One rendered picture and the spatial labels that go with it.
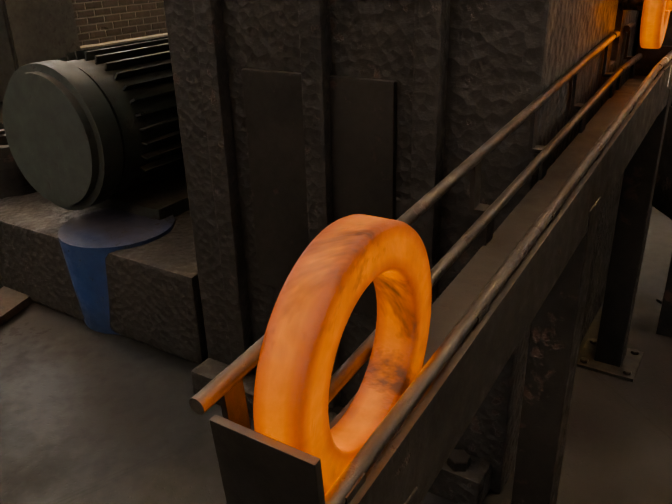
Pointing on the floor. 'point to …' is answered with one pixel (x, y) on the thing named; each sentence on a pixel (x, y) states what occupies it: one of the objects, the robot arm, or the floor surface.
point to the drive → (104, 187)
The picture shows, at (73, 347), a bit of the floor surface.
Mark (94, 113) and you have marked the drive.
